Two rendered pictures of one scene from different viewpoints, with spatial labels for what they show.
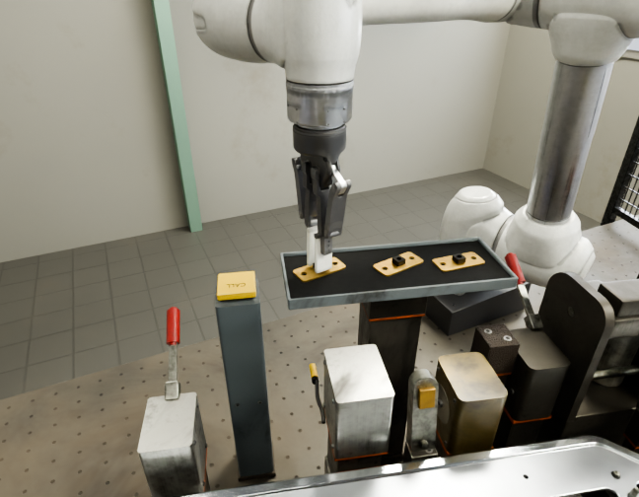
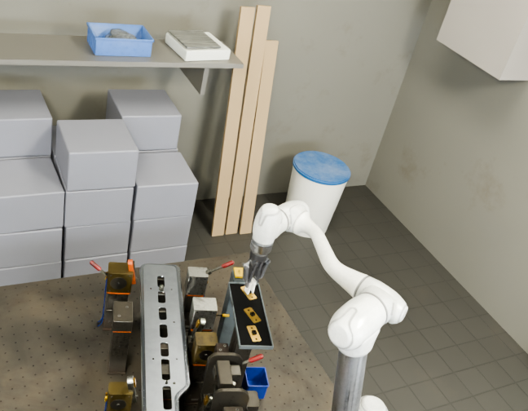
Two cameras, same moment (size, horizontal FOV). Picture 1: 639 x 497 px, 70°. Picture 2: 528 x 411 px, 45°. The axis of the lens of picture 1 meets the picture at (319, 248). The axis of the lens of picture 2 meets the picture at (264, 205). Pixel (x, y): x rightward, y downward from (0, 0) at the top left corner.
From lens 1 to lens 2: 2.48 m
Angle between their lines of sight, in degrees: 67
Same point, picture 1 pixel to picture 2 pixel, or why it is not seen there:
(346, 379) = (202, 300)
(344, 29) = (255, 228)
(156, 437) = (192, 269)
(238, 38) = not seen: hidden behind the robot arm
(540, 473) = (177, 363)
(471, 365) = (211, 340)
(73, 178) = (508, 259)
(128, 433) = not seen: hidden behind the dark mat
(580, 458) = (181, 377)
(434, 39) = not seen: outside the picture
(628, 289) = (224, 365)
